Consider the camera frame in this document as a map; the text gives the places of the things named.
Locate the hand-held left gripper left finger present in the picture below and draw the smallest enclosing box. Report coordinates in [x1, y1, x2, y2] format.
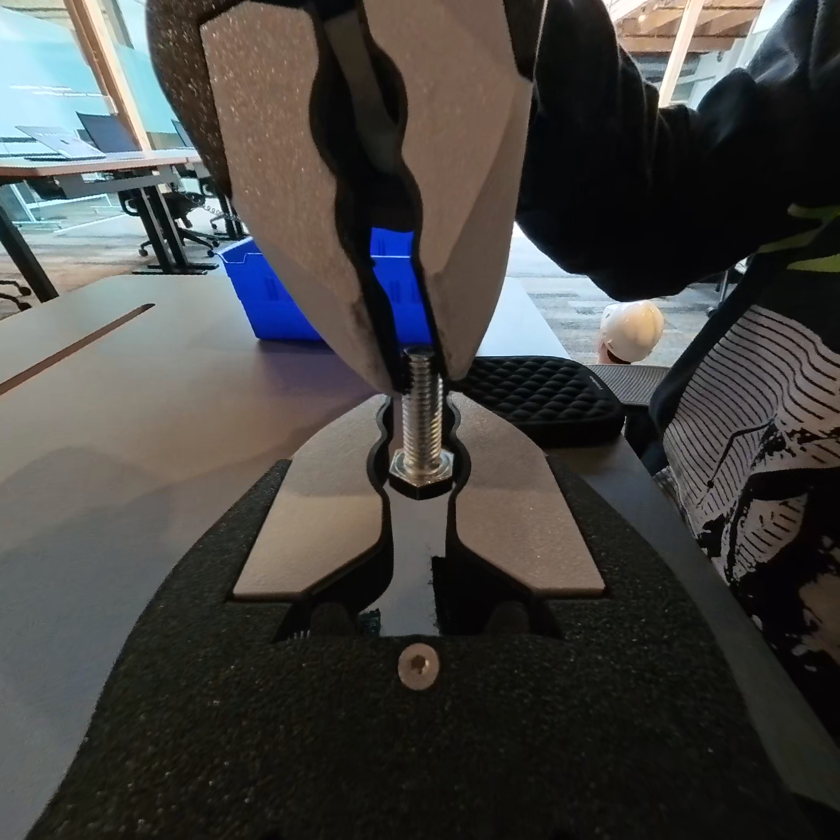
[233, 392, 398, 601]

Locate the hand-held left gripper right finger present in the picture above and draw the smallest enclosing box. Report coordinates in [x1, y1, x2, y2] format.
[446, 392, 606, 599]

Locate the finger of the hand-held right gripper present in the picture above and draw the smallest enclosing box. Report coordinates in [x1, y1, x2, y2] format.
[199, 5, 403, 395]
[354, 0, 534, 385]

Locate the blue plastic bin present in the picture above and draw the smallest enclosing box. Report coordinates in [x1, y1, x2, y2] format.
[215, 226, 448, 345]

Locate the silver hex bolt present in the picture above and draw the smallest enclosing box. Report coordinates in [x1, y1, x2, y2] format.
[388, 346, 455, 488]

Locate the person's right forearm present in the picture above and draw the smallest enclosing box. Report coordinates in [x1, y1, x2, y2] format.
[515, 0, 664, 303]

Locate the dark blue open laptop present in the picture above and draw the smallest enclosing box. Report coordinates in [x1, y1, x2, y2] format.
[75, 112, 142, 156]

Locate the wooden top office desk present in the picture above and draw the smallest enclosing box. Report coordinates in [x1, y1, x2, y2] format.
[0, 148, 227, 304]

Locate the black swivel office chair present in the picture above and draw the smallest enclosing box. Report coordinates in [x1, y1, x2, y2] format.
[121, 174, 222, 259]

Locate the grey open laptop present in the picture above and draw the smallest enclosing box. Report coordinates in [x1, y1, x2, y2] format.
[14, 125, 106, 161]

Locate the black textured armrest pad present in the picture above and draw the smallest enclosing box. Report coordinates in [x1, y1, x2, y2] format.
[459, 356, 626, 448]

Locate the white hard hat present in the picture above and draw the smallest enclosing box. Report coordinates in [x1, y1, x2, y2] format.
[599, 300, 665, 364]

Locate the black white printed shirt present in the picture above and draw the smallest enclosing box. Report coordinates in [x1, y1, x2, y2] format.
[659, 303, 840, 729]

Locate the dark jacket with yellow stripe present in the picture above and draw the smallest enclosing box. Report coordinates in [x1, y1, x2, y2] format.
[656, 0, 840, 309]

